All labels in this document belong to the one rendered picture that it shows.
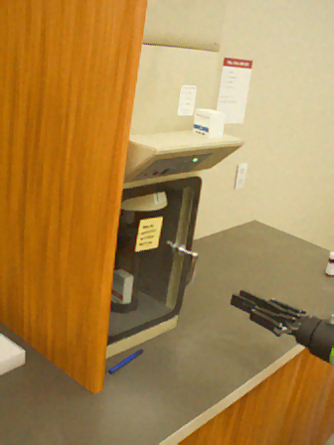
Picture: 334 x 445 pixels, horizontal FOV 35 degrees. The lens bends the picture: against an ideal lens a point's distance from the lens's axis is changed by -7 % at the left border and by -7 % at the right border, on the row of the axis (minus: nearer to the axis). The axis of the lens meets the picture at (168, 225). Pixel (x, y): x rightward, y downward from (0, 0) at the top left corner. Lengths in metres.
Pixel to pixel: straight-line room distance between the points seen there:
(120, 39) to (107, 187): 0.28
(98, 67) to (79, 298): 0.49
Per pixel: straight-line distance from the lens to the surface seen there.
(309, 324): 1.23
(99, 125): 1.05
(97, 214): 1.08
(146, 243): 1.30
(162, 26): 1.18
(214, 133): 1.26
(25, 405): 1.24
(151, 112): 1.20
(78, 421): 1.20
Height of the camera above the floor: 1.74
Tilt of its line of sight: 20 degrees down
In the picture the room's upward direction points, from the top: 8 degrees clockwise
